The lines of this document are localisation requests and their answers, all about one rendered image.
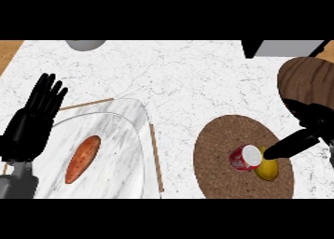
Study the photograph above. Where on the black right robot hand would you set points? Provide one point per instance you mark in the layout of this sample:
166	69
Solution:
324	123

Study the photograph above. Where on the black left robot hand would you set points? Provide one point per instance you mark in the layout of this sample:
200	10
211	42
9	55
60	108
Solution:
27	133

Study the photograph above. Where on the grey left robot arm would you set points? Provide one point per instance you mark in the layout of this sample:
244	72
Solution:
21	185

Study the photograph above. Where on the brown wooden bowl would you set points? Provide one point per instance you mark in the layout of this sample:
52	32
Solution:
312	81

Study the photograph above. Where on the red can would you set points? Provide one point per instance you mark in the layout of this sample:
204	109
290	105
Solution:
242	158

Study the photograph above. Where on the round brown woven placemat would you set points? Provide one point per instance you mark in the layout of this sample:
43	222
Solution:
220	155

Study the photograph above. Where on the orange sweet potato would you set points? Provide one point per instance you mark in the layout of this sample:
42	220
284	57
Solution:
82	160

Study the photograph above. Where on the yellow lemon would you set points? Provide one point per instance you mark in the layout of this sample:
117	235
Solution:
268	169

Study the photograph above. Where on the white marble plate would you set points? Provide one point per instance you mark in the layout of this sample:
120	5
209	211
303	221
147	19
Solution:
114	155

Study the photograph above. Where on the grey and black appliance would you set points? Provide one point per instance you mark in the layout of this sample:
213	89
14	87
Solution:
284	47

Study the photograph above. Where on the white marble cutting board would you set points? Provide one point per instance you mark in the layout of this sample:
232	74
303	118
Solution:
144	149

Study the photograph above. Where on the grey round object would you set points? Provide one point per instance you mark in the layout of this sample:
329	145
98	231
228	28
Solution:
85	44

